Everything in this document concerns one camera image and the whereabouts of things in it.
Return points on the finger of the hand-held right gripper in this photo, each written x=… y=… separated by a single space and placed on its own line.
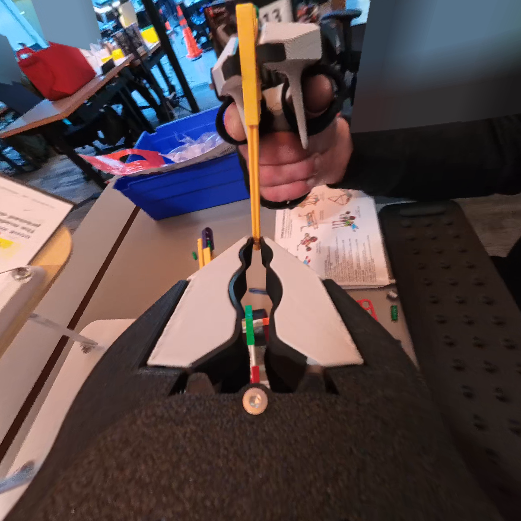
x=226 y=69
x=297 y=38

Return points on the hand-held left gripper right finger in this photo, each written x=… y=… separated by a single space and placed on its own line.
x=313 y=321

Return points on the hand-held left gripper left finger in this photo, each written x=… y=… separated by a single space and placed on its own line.
x=195 y=321

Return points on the yellow rod with yellow connector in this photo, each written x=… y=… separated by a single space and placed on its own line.
x=249 y=61

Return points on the colourful toy rod airplane model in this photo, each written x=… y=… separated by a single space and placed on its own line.
x=207 y=238

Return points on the person's right forearm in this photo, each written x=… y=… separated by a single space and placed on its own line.
x=427 y=158

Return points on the person's right hand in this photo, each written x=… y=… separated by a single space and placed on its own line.
x=293 y=163

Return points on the orange traffic cone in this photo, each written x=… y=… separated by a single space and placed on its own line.
x=191 y=40

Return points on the black office chair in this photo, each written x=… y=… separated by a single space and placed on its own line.
x=342 y=16

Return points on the clear plastic bag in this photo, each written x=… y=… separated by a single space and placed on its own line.
x=195 y=146

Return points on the white instruction booklet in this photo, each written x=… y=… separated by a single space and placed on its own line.
x=346 y=244

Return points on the white stand with wooden board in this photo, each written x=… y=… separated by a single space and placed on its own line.
x=101 y=329

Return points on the blue plastic bin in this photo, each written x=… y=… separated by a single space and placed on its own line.
x=183 y=191

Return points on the red plastic packet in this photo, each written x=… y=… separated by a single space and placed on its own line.
x=122 y=160

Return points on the black perforated armrest pad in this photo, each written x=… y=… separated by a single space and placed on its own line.
x=456 y=325

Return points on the wooden background table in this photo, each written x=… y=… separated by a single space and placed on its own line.
x=61 y=106

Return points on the red bag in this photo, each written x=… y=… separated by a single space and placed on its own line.
x=57 y=69

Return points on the printed instruction sheet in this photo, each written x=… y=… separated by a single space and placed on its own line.
x=24 y=211

